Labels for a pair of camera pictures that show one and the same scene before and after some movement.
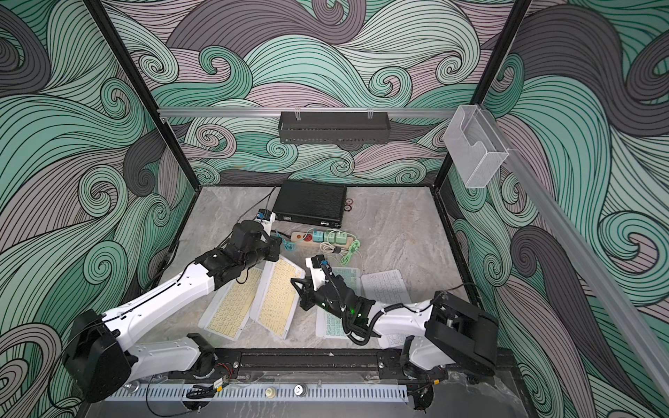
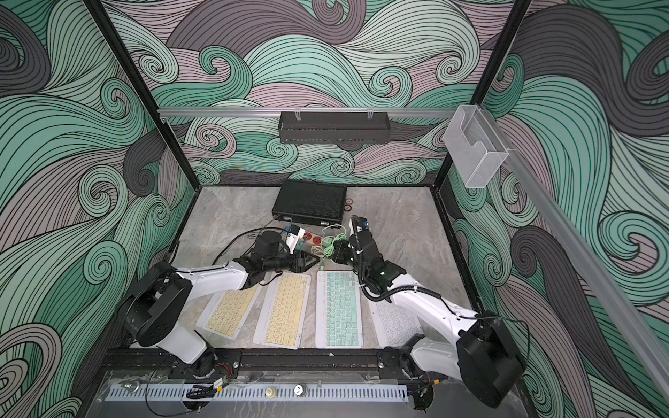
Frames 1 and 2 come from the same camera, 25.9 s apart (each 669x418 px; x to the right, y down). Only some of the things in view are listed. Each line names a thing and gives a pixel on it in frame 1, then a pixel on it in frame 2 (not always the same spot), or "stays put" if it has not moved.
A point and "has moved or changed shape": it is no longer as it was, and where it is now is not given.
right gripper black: (307, 286) to (341, 248)
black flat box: (311, 202) stays put
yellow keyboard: (280, 296) has moved or changed shape
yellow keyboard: (230, 306) stays put
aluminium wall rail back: (253, 112) stays put
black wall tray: (334, 128) stays put
